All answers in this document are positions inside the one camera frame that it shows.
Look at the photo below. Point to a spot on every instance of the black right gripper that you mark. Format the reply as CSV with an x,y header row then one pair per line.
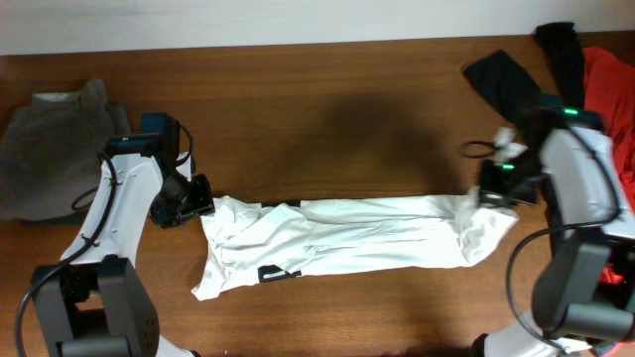
x,y
493,192

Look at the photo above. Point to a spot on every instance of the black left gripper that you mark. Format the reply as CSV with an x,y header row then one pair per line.
x,y
203,203

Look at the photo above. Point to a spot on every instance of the white polo shirt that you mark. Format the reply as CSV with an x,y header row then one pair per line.
x,y
248,241

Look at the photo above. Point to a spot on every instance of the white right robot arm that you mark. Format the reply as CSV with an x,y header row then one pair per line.
x,y
584,298

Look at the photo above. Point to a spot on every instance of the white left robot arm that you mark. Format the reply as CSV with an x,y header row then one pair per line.
x,y
93,302

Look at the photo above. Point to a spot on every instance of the black garment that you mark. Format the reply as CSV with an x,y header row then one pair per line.
x,y
508,87

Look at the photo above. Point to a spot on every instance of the grey folded garment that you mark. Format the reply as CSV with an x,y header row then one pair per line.
x,y
49,151

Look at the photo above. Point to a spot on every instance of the red garment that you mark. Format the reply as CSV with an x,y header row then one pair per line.
x,y
608,84

